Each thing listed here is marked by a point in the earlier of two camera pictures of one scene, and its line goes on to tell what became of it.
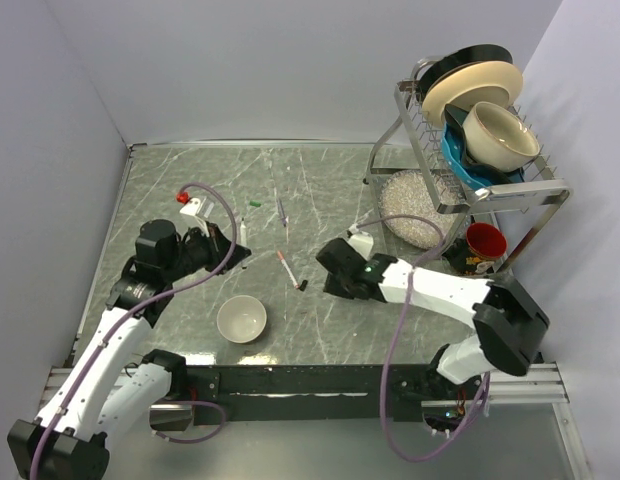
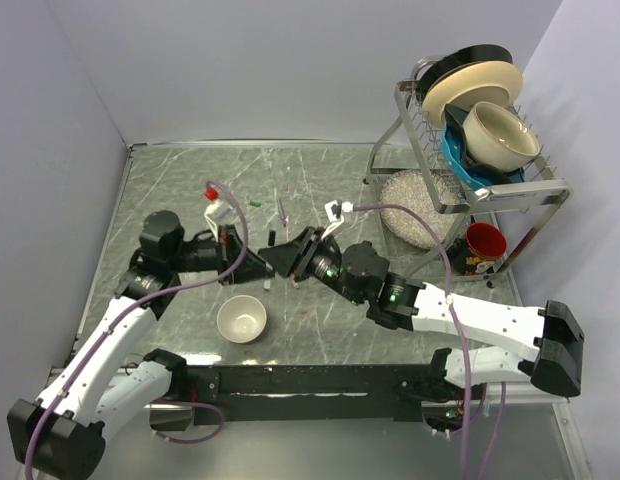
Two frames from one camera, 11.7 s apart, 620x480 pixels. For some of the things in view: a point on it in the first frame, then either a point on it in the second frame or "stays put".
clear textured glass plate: [409, 192] stays put
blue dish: [459, 160] stays put
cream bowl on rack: [497, 137] stays put
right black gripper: [334, 288] to [308, 245]
